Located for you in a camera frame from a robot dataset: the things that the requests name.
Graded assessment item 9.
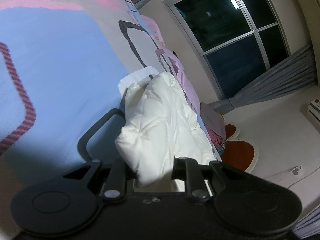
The red and white headboard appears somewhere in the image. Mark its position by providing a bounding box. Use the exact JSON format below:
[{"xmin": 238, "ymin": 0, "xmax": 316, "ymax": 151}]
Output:
[{"xmin": 219, "ymin": 123, "xmax": 259, "ymax": 173}]

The sliding glass window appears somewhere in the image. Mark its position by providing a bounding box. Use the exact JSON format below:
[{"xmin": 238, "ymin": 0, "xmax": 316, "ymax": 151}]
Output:
[{"xmin": 162, "ymin": 0, "xmax": 293, "ymax": 100}]

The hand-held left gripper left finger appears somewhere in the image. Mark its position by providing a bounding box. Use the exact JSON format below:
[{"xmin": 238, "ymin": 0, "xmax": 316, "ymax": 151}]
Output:
[{"xmin": 62, "ymin": 159, "xmax": 127, "ymax": 202}]

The white puffer jacket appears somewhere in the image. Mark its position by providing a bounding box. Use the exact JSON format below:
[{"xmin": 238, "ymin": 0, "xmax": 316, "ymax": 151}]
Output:
[{"xmin": 114, "ymin": 71, "xmax": 217, "ymax": 188}]

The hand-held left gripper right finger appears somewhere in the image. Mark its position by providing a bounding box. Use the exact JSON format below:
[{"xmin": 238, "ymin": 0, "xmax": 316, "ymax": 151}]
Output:
[{"xmin": 171, "ymin": 157, "xmax": 242, "ymax": 202}]

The patterned bed sheet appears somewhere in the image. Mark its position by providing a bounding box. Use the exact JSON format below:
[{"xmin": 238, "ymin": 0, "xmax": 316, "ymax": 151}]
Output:
[{"xmin": 0, "ymin": 0, "xmax": 223, "ymax": 197}]

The pile of folded clothes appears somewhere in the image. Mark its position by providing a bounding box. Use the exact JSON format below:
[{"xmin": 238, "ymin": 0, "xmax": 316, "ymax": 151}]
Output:
[{"xmin": 199, "ymin": 102, "xmax": 227, "ymax": 154}]

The pink pillow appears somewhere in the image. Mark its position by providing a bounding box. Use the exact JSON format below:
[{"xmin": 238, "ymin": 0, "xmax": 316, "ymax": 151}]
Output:
[{"xmin": 142, "ymin": 15, "xmax": 203, "ymax": 112}]

